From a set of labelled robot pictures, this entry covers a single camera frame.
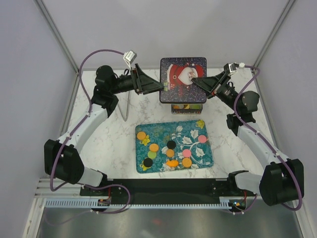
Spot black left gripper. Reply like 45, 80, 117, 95
110, 64, 163, 96

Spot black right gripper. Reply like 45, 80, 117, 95
190, 71, 239, 113

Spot green sandwich cookie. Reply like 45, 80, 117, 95
192, 104, 201, 110
148, 151, 157, 160

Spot silver metal tongs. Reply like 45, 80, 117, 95
118, 92, 131, 121

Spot gold tin lid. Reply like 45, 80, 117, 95
159, 57, 207, 104

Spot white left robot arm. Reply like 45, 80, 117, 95
44, 64, 164, 195

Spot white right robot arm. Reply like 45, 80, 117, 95
190, 63, 304, 211

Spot square cookie tin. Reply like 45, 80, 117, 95
171, 104, 203, 115

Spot dotted orange biscuit far left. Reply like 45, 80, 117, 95
137, 131, 147, 140

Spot pink sandwich cookie upper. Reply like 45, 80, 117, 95
198, 135, 208, 143

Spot pink sandwich cookie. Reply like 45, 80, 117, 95
182, 149, 192, 158
198, 135, 208, 143

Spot dotted orange biscuit centre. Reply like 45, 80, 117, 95
149, 143, 159, 152

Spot teal floral serving tray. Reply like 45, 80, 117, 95
135, 119, 214, 174

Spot black sandwich cookie upper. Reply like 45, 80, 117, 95
167, 140, 176, 150

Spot black sandwich cookie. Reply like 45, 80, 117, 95
167, 140, 176, 150
143, 158, 153, 168

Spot pink sandwich cookie lower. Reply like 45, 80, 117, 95
182, 149, 192, 158

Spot plain orange cookie middle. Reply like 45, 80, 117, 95
166, 149, 175, 158

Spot black sandwich cookie lower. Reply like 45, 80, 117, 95
143, 158, 153, 168

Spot dotted orange sandwich biscuit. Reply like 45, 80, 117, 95
182, 158, 192, 168

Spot orange fish cookie lower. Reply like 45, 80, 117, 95
166, 160, 179, 168

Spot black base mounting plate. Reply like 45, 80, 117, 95
79, 178, 257, 205

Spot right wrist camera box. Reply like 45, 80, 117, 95
228, 62, 245, 73

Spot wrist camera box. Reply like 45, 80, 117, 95
123, 50, 137, 63
228, 62, 245, 73

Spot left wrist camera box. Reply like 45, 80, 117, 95
123, 50, 137, 63

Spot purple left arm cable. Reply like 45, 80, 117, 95
50, 49, 126, 192

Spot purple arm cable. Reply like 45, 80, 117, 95
234, 64, 304, 211
50, 49, 126, 192

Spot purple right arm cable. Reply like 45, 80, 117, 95
234, 64, 304, 211

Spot aluminium frame rail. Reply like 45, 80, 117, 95
35, 178, 81, 198

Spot slotted white cable duct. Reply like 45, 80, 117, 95
45, 198, 243, 209

